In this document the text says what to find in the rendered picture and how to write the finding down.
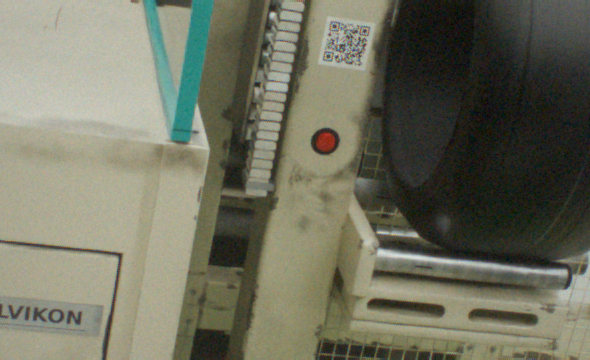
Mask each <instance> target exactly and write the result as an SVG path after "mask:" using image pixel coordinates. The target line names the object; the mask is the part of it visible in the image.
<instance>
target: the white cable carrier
mask: <svg viewBox="0 0 590 360"><path fill-rule="evenodd" d="M277 1H279V3H278V4H276V6H275V11H276V12H277V14H275V15H274V17H273V20H274V21H275V23H273V24H272V26H271V31H272V32H273V33H271V34H270V36H269V41H270V42H271V43H270V44H268V47H267V51H268V52H269V53H268V54H267V55H266V57H265V61H266V62H267V63H266V64H264V66H263V70H264V71H265V72H264V73H263V74H262V76H261V80H262V81H263V82H262V83H261V84H260V90H261V92H260V94H259V98H258V99H259V100H260V102H259V103H258V104H257V109H258V111H257V112H256V114H255V118H256V121H254V124H253V128H254V130H253V131H252V133H251V137H252V139H253V140H251V141H250V145H249V146H250V148H251V149H249V150H248V156H249V158H247V160H246V165H247V167H246V168H245V169H244V171H245V174H246V177H247V181H251V182H259V183H266V184H272V183H273V178H272V176H270V170H269V169H271V168H272V160H271V159H274V151H273V150H275V149H276V143H275V141H277V140H278V133H277V131H279V130H280V123H279V121H281V119H282V114H281V112H280V111H283V109H284V105H283V103H282V102H285V101H286V95H285V93H284V92H287V90H288V85H287V83H286V82H289V80H290V75H289V73H288V72H291V71H292V65H291V64H290V63H293V61H294V55H297V56H298V55H299V51H300V46H299V44H295V43H294V42H297V41H298V35H297V33H296V32H299V31H300V24H299V22H301V21H302V14H301V13H300V12H302V11H303V8H304V5H303V4H302V2H301V1H305V0H277ZM298 21H299V22H298ZM264 168H265V169H264ZM242 183H243V180H242ZM243 186H244V183H243ZM244 189H245V186H244ZM245 191H246V194H249V195H258V196H266V193H267V190H261V189H245Z"/></svg>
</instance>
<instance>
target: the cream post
mask: <svg viewBox="0 0 590 360"><path fill-rule="evenodd" d="M301 2H302V4H303V5H304V8H303V11H302V12H300V13H301V14H302V21H301V22H299V21H298V22H299V24H300V31H299V32H296V33H297V35H298V41H297V42H294V43H295V44H299V46H300V51H299V55H298V56H297V55H294V61H293V63H290V64H291V65H292V71H291V72H288V73H289V75H290V80H289V82H286V83H287V85H288V90H287V92H284V93H285V95H286V101H285V102H282V103H283V105H284V109H283V111H280V112H281V114H282V119H281V121H279V123H280V130H279V131H277V133H278V140H277V141H275V143H276V149H275V150H273V151H274V159H271V160H272V168H271V169H269V170H270V176H272V178H273V183H272V184H274V190H273V191H271V194H269V192H267V193H266V196H258V200H257V205H256V210H255V215H254V220H253V225H252V230H251V235H250V240H249V245H248V250H247V255H246V260H245V265H244V269H243V274H242V279H241V284H240V289H239V295H238V300H237V305H236V309H235V314H234V319H233V324H232V329H231V334H230V339H229V346H228V349H227V353H226V359H225V360H315V358H316V353H317V350H318V345H319V341H320V337H321V332H322V328H323V323H324V319H325V314H326V310H327V307H328V302H329V298H330V293H331V289H332V284H333V280H334V276H335V271H336V268H337V258H338V254H339V249H340V244H341V240H342V231H343V228H344V224H345V219H346V215H347V212H348V210H349V207H350V202H351V198H352V194H353V189H354V186H355V181H356V177H357V172H358V168H359V164H360V159H361V155H362V150H363V147H364V143H365V138H366V134H367V129H368V125H369V120H370V116H371V112H372V107H373V104H374V99H375V91H376V87H377V83H378V79H379V76H380V73H381V68H382V64H383V60H384V56H385V52H386V43H387V38H388V34H389V30H390V25H391V21H392V17H393V13H394V8H395V3H396V0H305V1H301ZM328 17H334V18H340V19H352V20H359V21H365V22H372V23H376V24H375V28H374V33H373V37H372V42H371V46H370V51H369V55H368V60H367V64H366V68H365V70H359V69H352V68H345V67H339V66H332V65H319V64H318V60H319V55H320V51H321V46H322V41H323V36H324V31H325V26H326V22H327V18H328ZM325 132H327V133H330V134H332V135H333V136H334V138H335V146H334V148H333V149H330V150H328V151H322V150H320V149H318V148H317V146H316V138H317V137H318V135H320V134H321V133H325Z"/></svg>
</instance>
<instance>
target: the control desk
mask: <svg viewBox="0 0 590 360"><path fill-rule="evenodd" d="M191 133H192V134H191V140H190V142H189V143H187V142H179V141H172V140H171V138H170V133H169V128H168V122H167V117H166V112H165V107H164V103H163V97H162V92H161V87H160V82H159V76H158V71H157V66H156V61H155V57H154V51H153V46H152V41H151V36H150V31H149V25H148V20H147V15H146V11H145V6H144V1H139V4H134V3H130V0H0V360H172V359H173V353H174V348H175V343H176V332H177V326H178V321H179V315H180V310H181V305H182V299H183V294H184V288H185V283H186V277H187V271H188V267H189V261H190V256H191V250H192V245H193V239H194V233H195V229H196V223H197V218H198V212H199V207H200V201H201V195H202V190H203V185H204V180H205V174H206V169H207V163H208V158H209V152H210V148H209V145H208V142H207V138H206V134H205V130H204V127H203V123H202V119H201V116H200V112H199V108H198V106H197V104H196V109H195V115H194V120H193V126H192V131H191Z"/></svg>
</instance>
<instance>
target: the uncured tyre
mask: <svg viewBox="0 0 590 360"><path fill-rule="evenodd" d="M382 144H383V165H384V172H385V177H386V182H387V186H388V189H389V192H390V195H391V197H392V200H393V202H394V204H395V206H396V207H397V209H398V210H399V212H400V213H401V214H402V215H403V217H404V218H405V219H406V220H407V222H408V223H409V224H410V225H411V227H412V228H413V229H414V230H415V231H416V232H417V233H418V234H419V235H420V236H421V237H422V238H423V239H424V240H425V241H427V242H430V243H432V244H434V245H437V246H439V247H442V248H444V249H447V250H454V251H463V252H471V253H480V254H488V255H497V256H506V257H514V258H523V259H532V260H541V261H559V260H563V259H569V258H574V257H578V256H581V255H583V254H586V253H588V252H589V251H590V0H399V1H398V5H397V8H396V12H395V17H394V20H393V24H392V29H391V34H390V39H389V45H388V51H387V57H386V64H385V80H384V91H383V107H382Z"/></svg>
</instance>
